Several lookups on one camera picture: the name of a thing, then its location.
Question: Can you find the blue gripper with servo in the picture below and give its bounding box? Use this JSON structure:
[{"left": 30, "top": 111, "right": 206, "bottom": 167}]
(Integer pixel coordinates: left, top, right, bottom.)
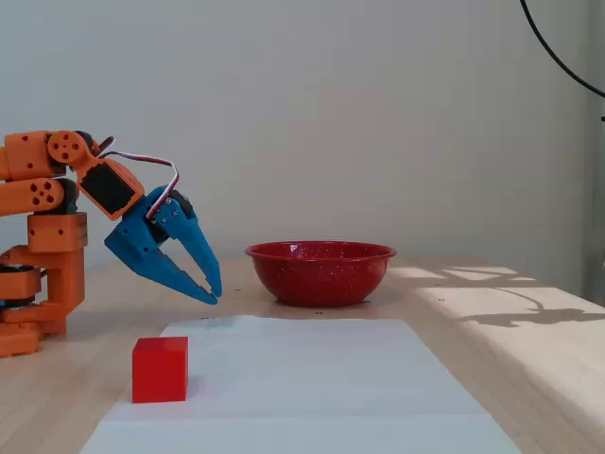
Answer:
[{"left": 104, "top": 185, "right": 224, "bottom": 306}]

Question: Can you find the red cube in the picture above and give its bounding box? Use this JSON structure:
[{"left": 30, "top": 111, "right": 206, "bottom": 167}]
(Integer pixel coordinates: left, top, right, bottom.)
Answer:
[{"left": 131, "top": 336, "right": 189, "bottom": 405}]

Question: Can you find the orange robot base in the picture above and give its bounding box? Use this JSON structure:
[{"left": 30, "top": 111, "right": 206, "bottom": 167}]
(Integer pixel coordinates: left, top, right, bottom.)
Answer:
[{"left": 0, "top": 211, "right": 89, "bottom": 359}]

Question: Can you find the red speckled bowl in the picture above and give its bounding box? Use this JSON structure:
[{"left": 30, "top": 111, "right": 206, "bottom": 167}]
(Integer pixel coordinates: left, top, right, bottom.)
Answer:
[{"left": 244, "top": 240, "right": 398, "bottom": 309}]

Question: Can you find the white paper sheet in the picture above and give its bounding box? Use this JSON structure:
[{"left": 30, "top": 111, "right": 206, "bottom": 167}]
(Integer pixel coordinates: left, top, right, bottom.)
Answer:
[{"left": 78, "top": 315, "right": 524, "bottom": 454}]

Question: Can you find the white red black servo wire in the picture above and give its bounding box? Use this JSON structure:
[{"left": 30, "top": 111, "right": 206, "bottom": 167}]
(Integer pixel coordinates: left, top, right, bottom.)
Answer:
[{"left": 96, "top": 135, "right": 182, "bottom": 221}]

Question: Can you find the black hanging cable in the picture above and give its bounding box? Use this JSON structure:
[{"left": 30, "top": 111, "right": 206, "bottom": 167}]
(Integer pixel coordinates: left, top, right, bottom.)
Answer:
[{"left": 519, "top": 0, "right": 605, "bottom": 100}]

